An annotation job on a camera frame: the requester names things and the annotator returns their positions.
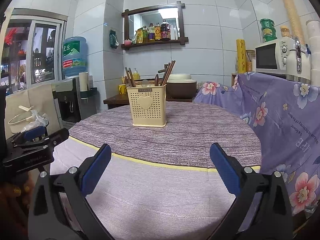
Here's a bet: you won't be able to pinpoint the brown wooden chopstick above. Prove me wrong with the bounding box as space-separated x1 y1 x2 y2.
128 68 136 87
124 67 133 87
162 60 176 86
160 62 171 86

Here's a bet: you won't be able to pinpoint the wooden handled steel spoon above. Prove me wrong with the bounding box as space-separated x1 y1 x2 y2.
154 74 159 86

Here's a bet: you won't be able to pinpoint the left hand orange glove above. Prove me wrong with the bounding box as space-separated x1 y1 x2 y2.
1 172 35 239

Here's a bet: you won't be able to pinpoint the water dispenser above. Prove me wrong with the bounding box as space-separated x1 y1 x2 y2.
53 77 98 128

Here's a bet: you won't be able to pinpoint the purple floral cloth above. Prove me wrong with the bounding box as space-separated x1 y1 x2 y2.
195 72 319 215

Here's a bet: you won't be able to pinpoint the dark wooden side table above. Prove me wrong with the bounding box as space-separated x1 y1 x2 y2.
103 94 130 109

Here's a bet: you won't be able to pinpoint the purple striped tablecloth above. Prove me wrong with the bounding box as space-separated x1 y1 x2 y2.
50 102 261 239

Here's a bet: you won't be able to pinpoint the window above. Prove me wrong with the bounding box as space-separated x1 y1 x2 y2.
1 15 66 95

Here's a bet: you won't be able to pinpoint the blue water jug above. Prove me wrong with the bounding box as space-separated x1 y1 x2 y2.
62 36 88 79

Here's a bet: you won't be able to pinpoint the yellow mug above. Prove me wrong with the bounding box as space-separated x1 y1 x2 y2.
118 84 127 95

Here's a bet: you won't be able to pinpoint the cream utensil holder basket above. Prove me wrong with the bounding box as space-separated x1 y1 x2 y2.
127 85 167 127

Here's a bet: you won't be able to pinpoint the yellow soap bottle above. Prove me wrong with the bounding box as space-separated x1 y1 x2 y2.
133 68 140 80

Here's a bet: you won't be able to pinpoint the green hanging packet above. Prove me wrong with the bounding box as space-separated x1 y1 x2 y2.
109 29 119 49

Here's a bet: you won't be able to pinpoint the wooden framed mirror shelf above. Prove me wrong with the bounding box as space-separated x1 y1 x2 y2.
121 1 189 50

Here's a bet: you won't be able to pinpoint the white brown rice cooker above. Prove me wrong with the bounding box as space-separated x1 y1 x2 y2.
166 74 197 99

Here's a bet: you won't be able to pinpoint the white thermos kettle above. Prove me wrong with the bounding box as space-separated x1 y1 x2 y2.
286 37 311 85

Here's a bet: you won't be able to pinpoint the white microwave oven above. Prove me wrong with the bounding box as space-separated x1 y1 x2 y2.
255 37 295 75

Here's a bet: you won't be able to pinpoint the yellow roll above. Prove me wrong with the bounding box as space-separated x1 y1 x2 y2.
236 39 247 74

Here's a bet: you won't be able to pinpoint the green stacked bowls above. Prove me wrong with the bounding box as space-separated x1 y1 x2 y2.
260 18 277 42

